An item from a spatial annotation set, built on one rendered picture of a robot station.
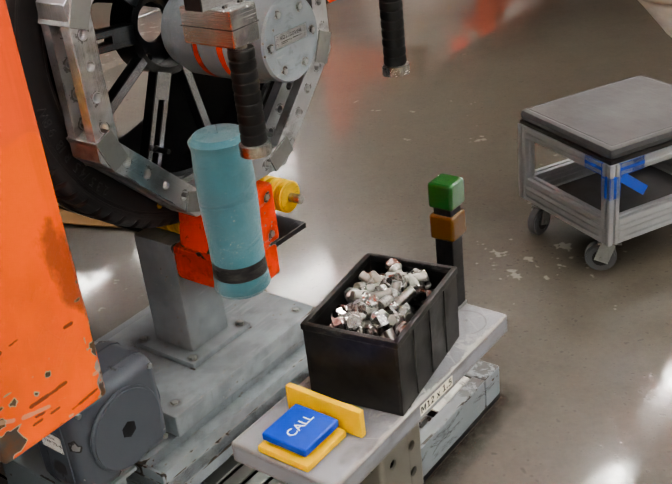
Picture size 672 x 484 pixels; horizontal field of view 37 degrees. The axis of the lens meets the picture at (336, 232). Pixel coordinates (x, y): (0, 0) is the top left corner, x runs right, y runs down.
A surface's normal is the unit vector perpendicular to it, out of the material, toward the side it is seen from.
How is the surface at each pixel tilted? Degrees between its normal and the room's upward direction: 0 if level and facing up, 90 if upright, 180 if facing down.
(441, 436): 90
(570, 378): 0
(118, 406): 90
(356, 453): 0
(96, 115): 90
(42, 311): 90
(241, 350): 0
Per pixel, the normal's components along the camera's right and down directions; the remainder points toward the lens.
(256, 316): -0.11, -0.88
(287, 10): 0.80, 0.20
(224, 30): -0.59, 0.43
